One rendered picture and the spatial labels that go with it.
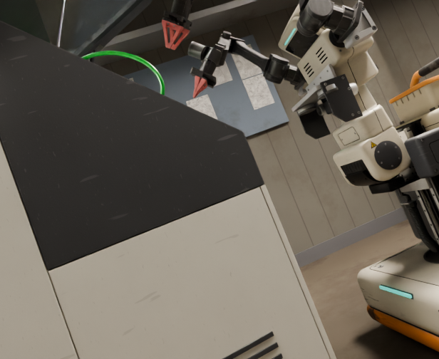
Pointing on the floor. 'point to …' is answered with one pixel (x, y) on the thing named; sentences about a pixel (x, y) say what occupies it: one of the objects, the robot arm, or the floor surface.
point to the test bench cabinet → (195, 290)
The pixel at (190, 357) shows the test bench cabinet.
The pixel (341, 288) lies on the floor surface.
